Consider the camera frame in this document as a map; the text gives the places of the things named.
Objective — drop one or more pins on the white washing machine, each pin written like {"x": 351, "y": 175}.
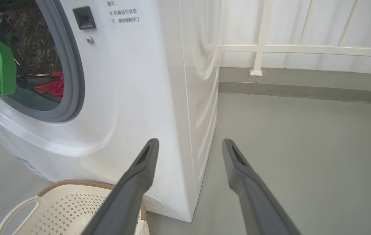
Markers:
{"x": 139, "y": 98}

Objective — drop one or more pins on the blue white energy label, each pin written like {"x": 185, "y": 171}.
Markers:
{"x": 30, "y": 168}

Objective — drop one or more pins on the round white filter cover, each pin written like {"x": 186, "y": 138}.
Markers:
{"x": 156, "y": 204}

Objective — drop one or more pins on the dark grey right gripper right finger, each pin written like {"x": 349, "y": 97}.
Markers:
{"x": 254, "y": 199}

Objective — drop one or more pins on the cream perforated laundry basket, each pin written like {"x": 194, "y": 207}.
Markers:
{"x": 58, "y": 209}

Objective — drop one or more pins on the black door latch socket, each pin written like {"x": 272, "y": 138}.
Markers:
{"x": 84, "y": 18}

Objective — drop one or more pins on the red and white garment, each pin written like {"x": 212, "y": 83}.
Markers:
{"x": 53, "y": 88}

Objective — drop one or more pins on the white metal railing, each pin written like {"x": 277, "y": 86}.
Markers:
{"x": 260, "y": 39}

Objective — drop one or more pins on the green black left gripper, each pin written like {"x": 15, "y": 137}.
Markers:
{"x": 4, "y": 71}

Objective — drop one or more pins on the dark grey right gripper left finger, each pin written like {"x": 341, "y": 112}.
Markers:
{"x": 133, "y": 192}

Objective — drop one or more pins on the white text notice sticker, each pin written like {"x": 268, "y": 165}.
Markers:
{"x": 125, "y": 14}

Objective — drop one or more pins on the grey rubber door gasket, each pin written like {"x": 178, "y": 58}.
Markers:
{"x": 74, "y": 71}

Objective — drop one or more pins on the steel perforated drum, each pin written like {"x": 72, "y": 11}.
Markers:
{"x": 32, "y": 42}

